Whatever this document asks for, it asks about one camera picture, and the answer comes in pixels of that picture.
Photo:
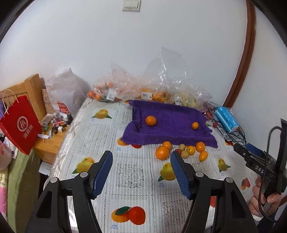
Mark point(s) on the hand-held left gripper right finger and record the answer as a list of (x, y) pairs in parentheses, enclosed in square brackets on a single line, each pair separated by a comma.
[(181, 177)]

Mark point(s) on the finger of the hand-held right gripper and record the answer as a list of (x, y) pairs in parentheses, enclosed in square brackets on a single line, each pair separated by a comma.
[(253, 148), (242, 151)]

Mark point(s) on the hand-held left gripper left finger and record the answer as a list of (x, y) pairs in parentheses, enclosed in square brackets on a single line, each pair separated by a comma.
[(103, 174)]

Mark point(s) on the pale yellow round fruit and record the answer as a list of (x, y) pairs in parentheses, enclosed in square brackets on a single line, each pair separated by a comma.
[(185, 154), (182, 147)]

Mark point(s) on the purple towel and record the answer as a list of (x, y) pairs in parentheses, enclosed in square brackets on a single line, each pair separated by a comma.
[(172, 116)]

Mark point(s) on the person's right forearm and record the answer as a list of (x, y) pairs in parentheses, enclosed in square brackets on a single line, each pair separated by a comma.
[(264, 226)]

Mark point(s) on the person's right hand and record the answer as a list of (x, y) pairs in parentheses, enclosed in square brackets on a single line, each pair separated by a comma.
[(257, 201)]

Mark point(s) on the fruit print tablecloth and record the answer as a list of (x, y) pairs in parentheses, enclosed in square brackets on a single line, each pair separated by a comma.
[(134, 161)]

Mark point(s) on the blue tissue pack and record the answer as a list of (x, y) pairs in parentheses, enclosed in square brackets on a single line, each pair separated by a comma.
[(226, 118)]

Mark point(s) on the clear bag of red fruit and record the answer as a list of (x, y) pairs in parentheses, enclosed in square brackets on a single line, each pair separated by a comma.
[(207, 112)]

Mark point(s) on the pile of small cosmetic items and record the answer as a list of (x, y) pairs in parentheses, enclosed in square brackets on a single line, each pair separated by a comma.
[(57, 124)]

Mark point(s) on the clear bag of yellow fruit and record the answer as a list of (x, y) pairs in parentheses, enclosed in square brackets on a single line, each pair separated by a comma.
[(186, 96)]

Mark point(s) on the green cloth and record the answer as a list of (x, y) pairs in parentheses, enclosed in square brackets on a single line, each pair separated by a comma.
[(22, 190)]

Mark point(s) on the clear bag of small oranges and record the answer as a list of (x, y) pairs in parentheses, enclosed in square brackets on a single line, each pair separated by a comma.
[(105, 91)]

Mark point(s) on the speckled box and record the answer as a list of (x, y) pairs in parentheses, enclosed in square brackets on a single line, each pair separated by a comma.
[(48, 100)]

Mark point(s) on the white plastic bag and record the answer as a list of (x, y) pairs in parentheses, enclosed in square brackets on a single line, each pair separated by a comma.
[(65, 89)]

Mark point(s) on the clear bag of mandarins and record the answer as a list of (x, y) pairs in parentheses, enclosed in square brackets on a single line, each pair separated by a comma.
[(148, 89)]

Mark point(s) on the red paper bag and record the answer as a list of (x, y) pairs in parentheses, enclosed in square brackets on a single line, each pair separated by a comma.
[(21, 125)]

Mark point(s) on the pink cloth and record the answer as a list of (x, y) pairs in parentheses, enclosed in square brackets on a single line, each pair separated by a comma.
[(5, 154)]

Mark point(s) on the wooden headboard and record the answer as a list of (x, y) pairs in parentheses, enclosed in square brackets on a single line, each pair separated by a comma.
[(31, 89)]

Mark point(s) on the brown wooden door frame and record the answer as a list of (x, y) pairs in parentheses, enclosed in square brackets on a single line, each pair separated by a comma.
[(248, 44)]

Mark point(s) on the white light switch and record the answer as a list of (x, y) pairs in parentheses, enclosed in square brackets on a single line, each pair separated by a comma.
[(131, 4)]

